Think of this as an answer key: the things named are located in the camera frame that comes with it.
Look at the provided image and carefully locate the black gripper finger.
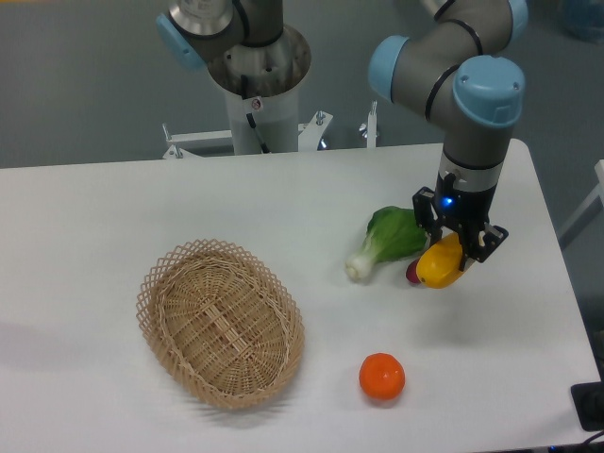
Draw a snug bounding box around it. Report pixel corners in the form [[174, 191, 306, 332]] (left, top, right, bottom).
[[412, 187, 443, 246], [458, 223, 509, 272]]

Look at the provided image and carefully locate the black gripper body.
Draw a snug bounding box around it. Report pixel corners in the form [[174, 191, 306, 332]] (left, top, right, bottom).
[[434, 175, 496, 231]]

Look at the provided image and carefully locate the yellow mango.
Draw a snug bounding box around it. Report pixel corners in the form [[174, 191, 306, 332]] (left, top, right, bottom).
[[416, 232, 463, 289]]

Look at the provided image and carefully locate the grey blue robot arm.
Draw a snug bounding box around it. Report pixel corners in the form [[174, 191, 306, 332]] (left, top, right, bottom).
[[156, 1, 528, 270]]

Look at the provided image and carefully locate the green bok choy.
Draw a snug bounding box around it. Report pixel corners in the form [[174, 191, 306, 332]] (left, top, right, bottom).
[[344, 206, 427, 281]]

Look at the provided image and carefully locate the red round fruit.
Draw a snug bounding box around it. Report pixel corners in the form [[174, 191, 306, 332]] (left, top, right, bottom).
[[406, 259, 422, 285]]

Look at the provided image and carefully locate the orange tangerine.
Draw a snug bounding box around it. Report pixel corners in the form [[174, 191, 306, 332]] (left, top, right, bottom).
[[359, 353, 406, 401]]

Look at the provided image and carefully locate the black device at table edge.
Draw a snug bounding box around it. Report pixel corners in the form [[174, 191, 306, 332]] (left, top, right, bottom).
[[570, 381, 603, 432]]

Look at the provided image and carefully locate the blue object top right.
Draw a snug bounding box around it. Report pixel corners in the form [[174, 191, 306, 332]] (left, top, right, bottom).
[[559, 0, 603, 43]]

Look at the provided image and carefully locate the woven wicker basket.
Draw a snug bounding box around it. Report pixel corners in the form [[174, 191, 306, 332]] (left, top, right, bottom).
[[136, 239, 305, 410]]

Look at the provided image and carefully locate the white frame at right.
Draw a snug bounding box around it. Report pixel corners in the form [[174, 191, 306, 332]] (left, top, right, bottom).
[[557, 159, 603, 250]]

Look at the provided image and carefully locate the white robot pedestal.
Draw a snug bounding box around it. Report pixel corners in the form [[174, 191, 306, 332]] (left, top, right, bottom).
[[161, 24, 381, 159]]

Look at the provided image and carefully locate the black cable on pedestal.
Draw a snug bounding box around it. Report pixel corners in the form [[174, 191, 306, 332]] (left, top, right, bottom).
[[240, 75, 271, 155]]

